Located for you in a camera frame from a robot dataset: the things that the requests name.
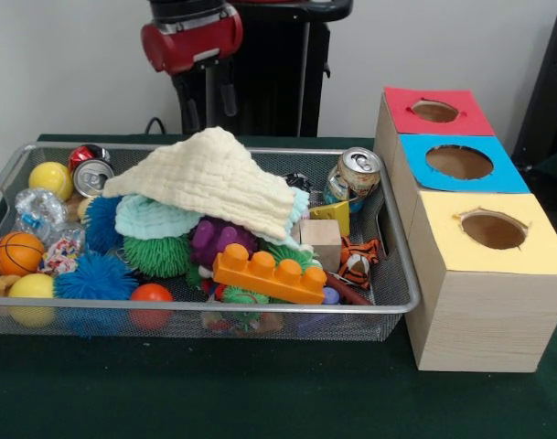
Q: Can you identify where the green spiky rubber ball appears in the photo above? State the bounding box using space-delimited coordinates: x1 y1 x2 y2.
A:
122 235 192 279

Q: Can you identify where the mint knitted cloth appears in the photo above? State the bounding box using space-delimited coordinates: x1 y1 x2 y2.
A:
114 186 312 252

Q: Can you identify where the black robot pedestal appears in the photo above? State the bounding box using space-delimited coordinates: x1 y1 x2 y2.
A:
175 0 355 138

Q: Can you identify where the cream knitted cloth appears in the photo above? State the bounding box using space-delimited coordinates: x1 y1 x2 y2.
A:
102 126 298 241

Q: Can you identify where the dark green table cloth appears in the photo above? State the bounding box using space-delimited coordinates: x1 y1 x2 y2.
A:
0 133 557 439

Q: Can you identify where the blue spiky rubber ball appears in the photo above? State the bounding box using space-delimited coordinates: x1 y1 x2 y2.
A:
53 253 141 302

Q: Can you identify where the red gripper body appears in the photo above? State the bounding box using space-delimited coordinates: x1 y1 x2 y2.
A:
140 8 245 78

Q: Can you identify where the black upright panel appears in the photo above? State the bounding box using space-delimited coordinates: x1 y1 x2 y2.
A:
510 6 557 170

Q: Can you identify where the wooden box with three holes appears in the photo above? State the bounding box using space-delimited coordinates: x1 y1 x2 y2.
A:
372 86 557 374

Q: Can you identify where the crushed red drink can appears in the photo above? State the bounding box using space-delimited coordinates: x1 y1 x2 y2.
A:
68 144 116 199

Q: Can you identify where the orange toy basketball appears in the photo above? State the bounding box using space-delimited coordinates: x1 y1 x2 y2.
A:
0 231 46 277

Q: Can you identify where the tiger striped plush toy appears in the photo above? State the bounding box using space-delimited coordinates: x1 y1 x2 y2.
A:
338 236 381 291

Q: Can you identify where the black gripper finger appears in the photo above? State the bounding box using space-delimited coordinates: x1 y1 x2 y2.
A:
217 62 240 118
171 73 202 134

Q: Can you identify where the black cable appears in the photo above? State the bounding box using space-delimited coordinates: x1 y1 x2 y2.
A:
144 116 170 136

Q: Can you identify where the orange toy building block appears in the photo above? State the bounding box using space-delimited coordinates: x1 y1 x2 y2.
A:
212 242 328 305

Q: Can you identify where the crushed clear plastic bottle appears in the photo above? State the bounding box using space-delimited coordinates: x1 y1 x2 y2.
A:
13 187 86 244

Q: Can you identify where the silver mesh bin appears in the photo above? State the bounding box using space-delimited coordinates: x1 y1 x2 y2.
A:
0 141 421 343

